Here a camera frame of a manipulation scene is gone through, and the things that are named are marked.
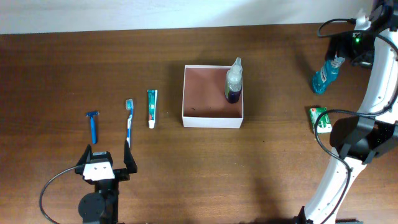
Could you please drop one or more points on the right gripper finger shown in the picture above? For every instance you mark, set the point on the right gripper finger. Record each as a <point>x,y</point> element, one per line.
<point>365,59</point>
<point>332,49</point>

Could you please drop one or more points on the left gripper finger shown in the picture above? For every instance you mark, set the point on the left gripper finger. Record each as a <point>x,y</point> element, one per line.
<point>128,159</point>
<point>86,157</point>

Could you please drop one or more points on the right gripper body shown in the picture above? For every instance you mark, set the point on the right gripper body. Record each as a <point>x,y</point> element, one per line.
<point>351,48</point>

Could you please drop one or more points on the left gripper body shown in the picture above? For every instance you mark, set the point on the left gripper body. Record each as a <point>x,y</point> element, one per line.
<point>120,175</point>

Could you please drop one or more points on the blue mouthwash bottle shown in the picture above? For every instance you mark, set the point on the blue mouthwash bottle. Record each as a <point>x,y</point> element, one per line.
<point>326,75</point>

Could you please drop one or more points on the green soap packet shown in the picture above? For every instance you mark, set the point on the green soap packet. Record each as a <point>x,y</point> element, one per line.
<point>324,125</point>

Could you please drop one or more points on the clear purple spray bottle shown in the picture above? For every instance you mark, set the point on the clear purple spray bottle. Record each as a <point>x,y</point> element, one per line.
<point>234,82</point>

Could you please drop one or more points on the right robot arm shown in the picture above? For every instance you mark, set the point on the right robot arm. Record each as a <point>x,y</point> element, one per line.
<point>370,132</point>

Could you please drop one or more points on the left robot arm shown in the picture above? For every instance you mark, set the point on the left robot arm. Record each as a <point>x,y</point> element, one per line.
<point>102,205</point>

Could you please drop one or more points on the blue disposable razor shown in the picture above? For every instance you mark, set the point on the blue disposable razor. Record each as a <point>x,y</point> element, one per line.
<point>91,115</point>

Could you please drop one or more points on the blue white toothbrush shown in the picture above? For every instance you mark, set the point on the blue white toothbrush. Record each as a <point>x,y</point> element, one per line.
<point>130,107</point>

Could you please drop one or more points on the green toothpaste tube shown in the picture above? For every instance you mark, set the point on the green toothpaste tube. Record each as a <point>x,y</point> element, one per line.
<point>152,101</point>

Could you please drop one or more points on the white cardboard box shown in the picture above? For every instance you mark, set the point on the white cardboard box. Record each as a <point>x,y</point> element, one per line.
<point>204,104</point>

